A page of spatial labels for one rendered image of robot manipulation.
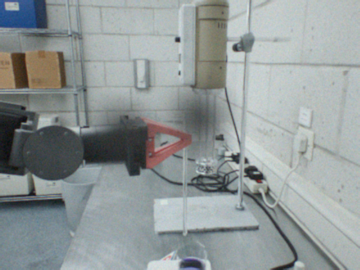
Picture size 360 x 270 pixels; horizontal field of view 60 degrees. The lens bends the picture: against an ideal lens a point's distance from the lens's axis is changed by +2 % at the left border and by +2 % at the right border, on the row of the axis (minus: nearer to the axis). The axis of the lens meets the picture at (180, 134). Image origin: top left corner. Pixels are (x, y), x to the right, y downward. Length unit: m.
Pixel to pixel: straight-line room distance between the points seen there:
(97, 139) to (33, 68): 2.25
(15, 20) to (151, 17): 1.06
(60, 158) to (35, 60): 2.31
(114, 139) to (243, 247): 0.54
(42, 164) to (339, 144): 0.71
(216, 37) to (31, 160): 0.60
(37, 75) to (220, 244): 2.10
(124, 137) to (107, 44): 2.51
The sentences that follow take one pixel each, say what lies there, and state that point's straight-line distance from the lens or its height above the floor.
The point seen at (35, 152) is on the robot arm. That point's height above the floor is 1.13.
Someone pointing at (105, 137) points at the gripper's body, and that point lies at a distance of 0.41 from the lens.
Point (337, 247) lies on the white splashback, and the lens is 0.85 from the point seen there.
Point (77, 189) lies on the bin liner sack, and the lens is 2.16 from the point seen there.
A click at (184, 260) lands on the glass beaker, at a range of 0.53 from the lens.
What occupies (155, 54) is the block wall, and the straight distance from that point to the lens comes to 2.88.
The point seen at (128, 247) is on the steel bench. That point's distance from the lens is 0.85.
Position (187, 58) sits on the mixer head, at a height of 1.22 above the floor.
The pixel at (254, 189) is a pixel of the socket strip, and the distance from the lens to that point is 1.14.
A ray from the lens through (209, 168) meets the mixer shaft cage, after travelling 0.90.
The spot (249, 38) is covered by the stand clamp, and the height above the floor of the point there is 1.27.
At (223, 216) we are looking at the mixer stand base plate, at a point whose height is 0.76.
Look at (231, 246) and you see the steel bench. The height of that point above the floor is 0.75.
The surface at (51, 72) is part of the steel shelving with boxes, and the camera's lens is 2.62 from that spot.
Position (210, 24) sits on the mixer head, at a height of 1.30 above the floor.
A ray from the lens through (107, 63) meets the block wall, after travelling 2.90.
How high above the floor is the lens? 1.22
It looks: 14 degrees down
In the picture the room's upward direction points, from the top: straight up
